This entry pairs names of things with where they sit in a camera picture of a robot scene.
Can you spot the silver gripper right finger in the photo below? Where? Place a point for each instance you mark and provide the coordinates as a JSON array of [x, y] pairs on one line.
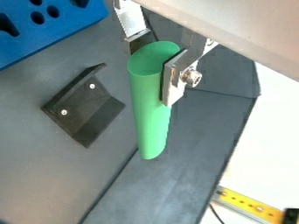
[[179, 68]]

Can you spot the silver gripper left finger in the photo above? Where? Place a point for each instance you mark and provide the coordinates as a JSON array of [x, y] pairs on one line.
[[138, 34]]

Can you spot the green oval cylinder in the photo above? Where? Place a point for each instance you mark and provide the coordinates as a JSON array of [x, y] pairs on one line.
[[153, 115]]

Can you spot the black cradle fixture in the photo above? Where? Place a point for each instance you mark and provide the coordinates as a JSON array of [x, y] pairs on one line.
[[83, 108]]

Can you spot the blue shape sorter block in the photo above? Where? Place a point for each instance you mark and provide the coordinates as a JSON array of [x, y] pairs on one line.
[[33, 24]]

